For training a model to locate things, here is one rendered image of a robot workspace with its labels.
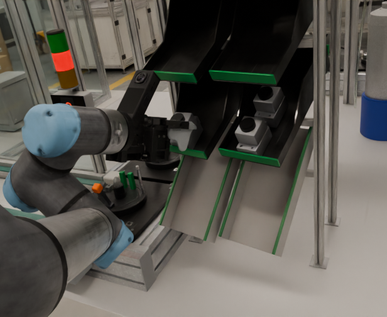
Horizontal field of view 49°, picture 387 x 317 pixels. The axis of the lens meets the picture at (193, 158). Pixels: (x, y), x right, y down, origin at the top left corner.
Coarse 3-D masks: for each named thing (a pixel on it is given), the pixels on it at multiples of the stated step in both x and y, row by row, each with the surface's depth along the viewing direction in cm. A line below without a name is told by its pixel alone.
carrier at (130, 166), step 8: (136, 160) 139; (168, 160) 132; (176, 160) 131; (128, 168) 135; (144, 168) 134; (152, 168) 132; (160, 168) 131; (168, 168) 131; (136, 176) 130; (144, 176) 129; (152, 176) 128; (160, 176) 128; (168, 176) 127
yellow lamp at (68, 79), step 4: (60, 72) 118; (64, 72) 118; (68, 72) 118; (72, 72) 119; (60, 76) 118; (64, 76) 118; (68, 76) 118; (72, 76) 119; (76, 76) 121; (60, 80) 119; (64, 80) 119; (68, 80) 119; (72, 80) 119; (76, 80) 121; (60, 84) 120; (64, 84) 119; (68, 84) 119; (72, 84) 120; (76, 84) 121; (64, 88) 120
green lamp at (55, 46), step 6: (48, 36) 114; (54, 36) 113; (60, 36) 114; (48, 42) 115; (54, 42) 114; (60, 42) 114; (66, 42) 116; (54, 48) 115; (60, 48) 115; (66, 48) 116
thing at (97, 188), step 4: (96, 184) 107; (100, 184) 107; (104, 184) 109; (92, 188) 107; (96, 188) 106; (100, 188) 107; (96, 192) 107; (100, 192) 107; (104, 192) 109; (100, 196) 109; (104, 196) 109; (104, 200) 110; (108, 200) 111; (108, 204) 111
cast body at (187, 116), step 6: (174, 114) 87; (180, 114) 87; (186, 114) 88; (192, 114) 87; (180, 120) 86; (186, 120) 86; (192, 120) 88; (198, 120) 93; (198, 126) 90; (192, 132) 88; (198, 132) 90; (192, 138) 88; (198, 138) 90; (174, 144) 89; (192, 144) 89
